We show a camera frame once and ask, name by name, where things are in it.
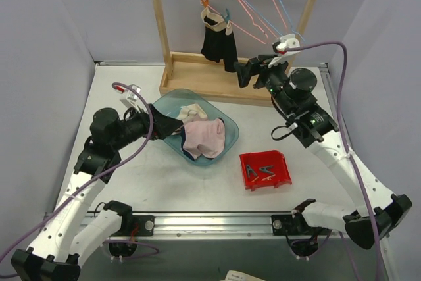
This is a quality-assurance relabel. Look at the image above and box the beige pink underwear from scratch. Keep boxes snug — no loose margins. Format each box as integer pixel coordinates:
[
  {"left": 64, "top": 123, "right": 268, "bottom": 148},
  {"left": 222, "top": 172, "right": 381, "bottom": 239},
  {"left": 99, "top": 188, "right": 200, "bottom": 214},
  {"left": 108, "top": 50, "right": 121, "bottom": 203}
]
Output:
[{"left": 176, "top": 103, "right": 209, "bottom": 127}]

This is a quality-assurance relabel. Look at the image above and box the pink underwear navy trim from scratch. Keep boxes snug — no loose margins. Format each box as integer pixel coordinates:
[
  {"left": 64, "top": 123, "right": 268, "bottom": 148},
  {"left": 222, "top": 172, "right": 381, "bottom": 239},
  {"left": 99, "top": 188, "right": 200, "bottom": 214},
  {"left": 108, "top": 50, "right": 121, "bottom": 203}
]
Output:
[{"left": 180, "top": 118, "right": 226, "bottom": 161}]

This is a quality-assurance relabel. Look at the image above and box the blue wire hanger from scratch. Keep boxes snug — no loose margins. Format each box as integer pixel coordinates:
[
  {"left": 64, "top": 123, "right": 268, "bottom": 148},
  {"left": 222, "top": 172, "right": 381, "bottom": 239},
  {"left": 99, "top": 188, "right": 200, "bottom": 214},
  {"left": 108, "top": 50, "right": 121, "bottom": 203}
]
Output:
[{"left": 241, "top": 0, "right": 309, "bottom": 52}]

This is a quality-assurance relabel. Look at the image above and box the teal clothespin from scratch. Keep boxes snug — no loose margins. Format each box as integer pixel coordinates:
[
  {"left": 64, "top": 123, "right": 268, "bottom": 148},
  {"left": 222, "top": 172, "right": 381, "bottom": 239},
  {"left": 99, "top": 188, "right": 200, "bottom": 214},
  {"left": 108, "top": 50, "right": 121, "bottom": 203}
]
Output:
[
  {"left": 259, "top": 165, "right": 275, "bottom": 176},
  {"left": 220, "top": 8, "right": 231, "bottom": 24},
  {"left": 245, "top": 165, "right": 257, "bottom": 180}
]

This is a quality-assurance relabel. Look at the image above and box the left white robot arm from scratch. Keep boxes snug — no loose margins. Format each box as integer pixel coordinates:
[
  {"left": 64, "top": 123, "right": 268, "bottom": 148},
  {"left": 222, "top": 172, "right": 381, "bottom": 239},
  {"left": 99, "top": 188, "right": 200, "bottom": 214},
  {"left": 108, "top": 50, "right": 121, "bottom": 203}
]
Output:
[{"left": 11, "top": 105, "right": 183, "bottom": 280}]

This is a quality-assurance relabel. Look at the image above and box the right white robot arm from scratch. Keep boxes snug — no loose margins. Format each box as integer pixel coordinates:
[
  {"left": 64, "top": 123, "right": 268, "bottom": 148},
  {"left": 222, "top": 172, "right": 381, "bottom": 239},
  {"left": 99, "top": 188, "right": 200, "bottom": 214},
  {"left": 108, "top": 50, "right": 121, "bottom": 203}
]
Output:
[{"left": 234, "top": 55, "right": 412, "bottom": 249}]

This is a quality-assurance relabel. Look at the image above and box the black underwear beige waistband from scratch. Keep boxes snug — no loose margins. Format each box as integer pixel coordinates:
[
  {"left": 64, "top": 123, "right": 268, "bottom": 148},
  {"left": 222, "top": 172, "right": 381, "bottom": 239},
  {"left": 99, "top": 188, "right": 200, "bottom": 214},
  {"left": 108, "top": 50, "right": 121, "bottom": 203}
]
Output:
[{"left": 201, "top": 9, "right": 238, "bottom": 73}]

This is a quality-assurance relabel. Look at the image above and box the teal clothespin on black underwear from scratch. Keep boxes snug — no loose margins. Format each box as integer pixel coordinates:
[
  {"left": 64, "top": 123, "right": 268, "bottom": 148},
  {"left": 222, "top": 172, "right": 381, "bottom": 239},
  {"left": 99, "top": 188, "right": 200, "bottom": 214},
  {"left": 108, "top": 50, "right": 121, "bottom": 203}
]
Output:
[{"left": 220, "top": 8, "right": 231, "bottom": 24}]

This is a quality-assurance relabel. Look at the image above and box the orange clothespin on black underwear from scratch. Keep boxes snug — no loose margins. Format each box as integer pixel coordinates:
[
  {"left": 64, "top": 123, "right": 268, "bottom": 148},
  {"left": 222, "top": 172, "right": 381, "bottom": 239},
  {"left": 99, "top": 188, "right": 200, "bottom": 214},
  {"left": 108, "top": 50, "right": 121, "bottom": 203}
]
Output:
[{"left": 200, "top": 0, "right": 210, "bottom": 8}]

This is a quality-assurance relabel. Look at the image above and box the teal plastic basin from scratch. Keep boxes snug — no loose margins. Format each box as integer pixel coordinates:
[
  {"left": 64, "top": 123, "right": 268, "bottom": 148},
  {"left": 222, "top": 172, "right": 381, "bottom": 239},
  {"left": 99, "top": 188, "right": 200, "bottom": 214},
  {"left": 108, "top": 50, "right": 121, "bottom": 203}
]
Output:
[{"left": 153, "top": 89, "right": 239, "bottom": 167}]

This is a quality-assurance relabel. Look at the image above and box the wooden clothes rack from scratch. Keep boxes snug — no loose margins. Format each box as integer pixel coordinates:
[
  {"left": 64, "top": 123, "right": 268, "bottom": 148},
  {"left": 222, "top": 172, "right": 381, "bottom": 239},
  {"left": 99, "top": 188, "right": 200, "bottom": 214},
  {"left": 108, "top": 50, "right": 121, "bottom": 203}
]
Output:
[{"left": 145, "top": 0, "right": 330, "bottom": 111}]

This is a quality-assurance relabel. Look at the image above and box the red plastic bin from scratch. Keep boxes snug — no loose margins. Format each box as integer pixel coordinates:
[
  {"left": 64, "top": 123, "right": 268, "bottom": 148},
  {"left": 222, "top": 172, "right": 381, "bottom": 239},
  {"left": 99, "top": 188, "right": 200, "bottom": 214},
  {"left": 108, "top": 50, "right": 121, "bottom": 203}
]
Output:
[{"left": 239, "top": 150, "right": 292, "bottom": 191}]

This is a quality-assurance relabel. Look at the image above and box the paper sheet bottom edge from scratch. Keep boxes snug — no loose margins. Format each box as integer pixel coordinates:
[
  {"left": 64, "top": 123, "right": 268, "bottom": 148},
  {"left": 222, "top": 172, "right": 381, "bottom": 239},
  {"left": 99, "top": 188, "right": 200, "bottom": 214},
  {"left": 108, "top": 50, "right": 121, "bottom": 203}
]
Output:
[{"left": 224, "top": 270, "right": 264, "bottom": 281}]

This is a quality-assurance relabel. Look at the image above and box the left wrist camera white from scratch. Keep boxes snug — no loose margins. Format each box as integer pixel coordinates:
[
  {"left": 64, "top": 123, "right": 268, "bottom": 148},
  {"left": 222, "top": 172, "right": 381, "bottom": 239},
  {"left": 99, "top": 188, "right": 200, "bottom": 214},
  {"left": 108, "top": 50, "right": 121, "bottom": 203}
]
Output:
[{"left": 114, "top": 85, "right": 139, "bottom": 109}]

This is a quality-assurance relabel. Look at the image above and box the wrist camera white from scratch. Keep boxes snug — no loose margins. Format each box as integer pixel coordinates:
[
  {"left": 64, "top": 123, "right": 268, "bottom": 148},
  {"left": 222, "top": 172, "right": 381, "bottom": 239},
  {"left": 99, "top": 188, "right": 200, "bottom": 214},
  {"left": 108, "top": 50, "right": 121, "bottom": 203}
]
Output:
[
  {"left": 114, "top": 85, "right": 139, "bottom": 109},
  {"left": 268, "top": 34, "right": 301, "bottom": 68}
]

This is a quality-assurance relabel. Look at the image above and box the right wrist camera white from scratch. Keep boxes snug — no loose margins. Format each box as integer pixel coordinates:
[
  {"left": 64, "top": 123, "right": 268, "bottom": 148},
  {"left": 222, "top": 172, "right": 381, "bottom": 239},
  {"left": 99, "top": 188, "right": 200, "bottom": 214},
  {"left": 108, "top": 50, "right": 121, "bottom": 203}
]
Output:
[{"left": 268, "top": 34, "right": 301, "bottom": 68}]

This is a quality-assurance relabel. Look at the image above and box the aluminium mounting rail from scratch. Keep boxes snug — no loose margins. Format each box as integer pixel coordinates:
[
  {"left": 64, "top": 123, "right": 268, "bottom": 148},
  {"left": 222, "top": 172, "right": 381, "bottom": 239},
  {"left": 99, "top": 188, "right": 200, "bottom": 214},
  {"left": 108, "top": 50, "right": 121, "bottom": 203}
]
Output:
[{"left": 36, "top": 210, "right": 391, "bottom": 241}]

